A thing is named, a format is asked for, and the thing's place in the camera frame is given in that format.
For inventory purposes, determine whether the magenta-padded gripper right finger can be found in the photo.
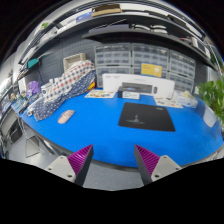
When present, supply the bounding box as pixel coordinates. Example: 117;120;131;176
133;144;183;186

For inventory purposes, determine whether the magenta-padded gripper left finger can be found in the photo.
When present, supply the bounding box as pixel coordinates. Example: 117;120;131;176
44;143;95;187

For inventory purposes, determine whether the pink computer mouse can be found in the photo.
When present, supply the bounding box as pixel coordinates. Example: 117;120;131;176
57;109;76;125

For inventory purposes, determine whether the black mouse pad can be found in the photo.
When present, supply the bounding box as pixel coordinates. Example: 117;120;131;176
118;101;176;133

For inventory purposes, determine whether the colourful sticker sheet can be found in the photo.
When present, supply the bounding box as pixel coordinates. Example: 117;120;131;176
153;96;184;110
84;89;117;100

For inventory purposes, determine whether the white blue tissue box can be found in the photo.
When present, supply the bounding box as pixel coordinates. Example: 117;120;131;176
174;90;199;109

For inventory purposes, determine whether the dark box with white label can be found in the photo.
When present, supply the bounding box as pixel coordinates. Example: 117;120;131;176
117;85;141;100

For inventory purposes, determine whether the white keyboard box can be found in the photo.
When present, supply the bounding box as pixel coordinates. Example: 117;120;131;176
101;73;176;100

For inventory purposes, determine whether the purple bag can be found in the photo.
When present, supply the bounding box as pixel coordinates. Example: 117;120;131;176
27;80;42;96

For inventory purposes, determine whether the green leafy plant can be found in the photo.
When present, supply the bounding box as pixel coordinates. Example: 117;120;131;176
196;75;224;126

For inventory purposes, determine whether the red blue checkered cloth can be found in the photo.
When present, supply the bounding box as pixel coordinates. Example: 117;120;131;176
43;59;97;104

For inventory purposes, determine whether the yellow card with blue edge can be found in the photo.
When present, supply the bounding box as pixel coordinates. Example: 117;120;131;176
140;63;163;78

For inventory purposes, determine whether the white woven basket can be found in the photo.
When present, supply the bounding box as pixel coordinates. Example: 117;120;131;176
62;52;87;73

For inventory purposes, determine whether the teal box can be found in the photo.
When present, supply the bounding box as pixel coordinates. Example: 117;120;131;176
27;57;40;69

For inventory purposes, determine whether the grey wall shelf unit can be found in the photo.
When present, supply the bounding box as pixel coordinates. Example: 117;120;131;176
18;2;219;69

